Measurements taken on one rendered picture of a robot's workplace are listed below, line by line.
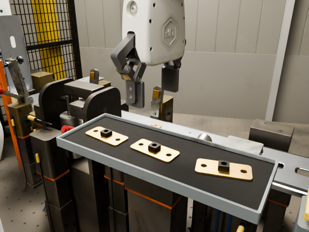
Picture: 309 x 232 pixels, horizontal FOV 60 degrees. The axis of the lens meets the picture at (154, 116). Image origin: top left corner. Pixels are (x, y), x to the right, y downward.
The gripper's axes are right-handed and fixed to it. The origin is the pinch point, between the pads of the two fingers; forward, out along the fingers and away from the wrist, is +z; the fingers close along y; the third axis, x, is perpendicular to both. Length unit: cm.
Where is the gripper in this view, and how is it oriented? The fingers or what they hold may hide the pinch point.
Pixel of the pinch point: (153, 92)
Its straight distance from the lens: 43.0
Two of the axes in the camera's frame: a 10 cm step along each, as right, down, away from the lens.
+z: 0.0, 9.2, 4.0
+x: -8.0, -2.4, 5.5
